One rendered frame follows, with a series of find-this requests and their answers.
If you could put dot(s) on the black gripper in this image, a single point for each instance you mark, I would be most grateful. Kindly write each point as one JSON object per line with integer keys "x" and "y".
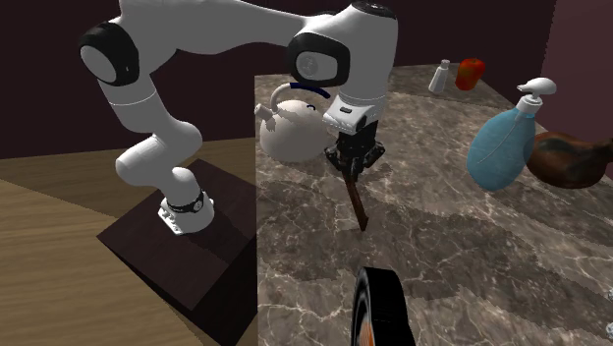
{"x": 355, "y": 145}

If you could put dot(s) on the brown wooden stick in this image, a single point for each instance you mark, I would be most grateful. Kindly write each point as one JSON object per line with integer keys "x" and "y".
{"x": 357, "y": 203}

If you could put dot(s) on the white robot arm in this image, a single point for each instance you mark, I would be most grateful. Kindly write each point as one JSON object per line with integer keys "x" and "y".
{"x": 201, "y": 28}

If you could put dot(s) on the white round kettle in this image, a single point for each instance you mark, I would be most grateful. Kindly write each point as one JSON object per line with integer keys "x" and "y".
{"x": 292, "y": 132}

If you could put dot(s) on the white salt shaker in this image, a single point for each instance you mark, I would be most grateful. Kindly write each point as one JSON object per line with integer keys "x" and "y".
{"x": 439, "y": 77}

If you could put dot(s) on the red apple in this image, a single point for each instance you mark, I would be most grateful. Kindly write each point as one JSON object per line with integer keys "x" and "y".
{"x": 469, "y": 73}

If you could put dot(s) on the blue spray bottle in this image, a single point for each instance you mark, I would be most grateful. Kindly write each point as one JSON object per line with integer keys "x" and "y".
{"x": 503, "y": 144}

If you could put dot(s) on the black round object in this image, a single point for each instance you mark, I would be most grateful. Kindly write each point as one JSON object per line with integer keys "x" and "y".
{"x": 380, "y": 309}

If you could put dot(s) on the dark wooden robot stand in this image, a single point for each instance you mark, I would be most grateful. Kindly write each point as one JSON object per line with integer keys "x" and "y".
{"x": 191, "y": 259}

